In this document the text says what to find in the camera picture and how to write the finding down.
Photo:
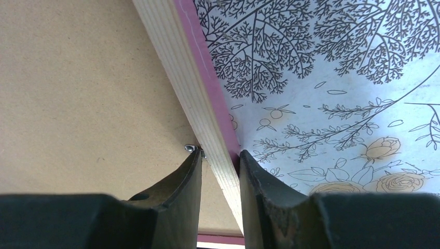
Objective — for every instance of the floral patterned table mat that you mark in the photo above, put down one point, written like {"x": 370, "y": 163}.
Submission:
{"x": 332, "y": 96}

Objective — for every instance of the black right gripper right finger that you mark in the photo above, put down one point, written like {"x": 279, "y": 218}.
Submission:
{"x": 277, "y": 216}

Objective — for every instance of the light wooden picture frame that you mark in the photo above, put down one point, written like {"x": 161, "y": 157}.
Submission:
{"x": 176, "y": 34}

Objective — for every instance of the brown cardboard backing board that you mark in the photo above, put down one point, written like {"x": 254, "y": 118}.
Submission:
{"x": 86, "y": 105}

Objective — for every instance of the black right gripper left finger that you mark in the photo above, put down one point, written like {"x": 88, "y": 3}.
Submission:
{"x": 165, "y": 215}

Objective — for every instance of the metal frame retaining clip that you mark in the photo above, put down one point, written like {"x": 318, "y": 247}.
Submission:
{"x": 190, "y": 148}

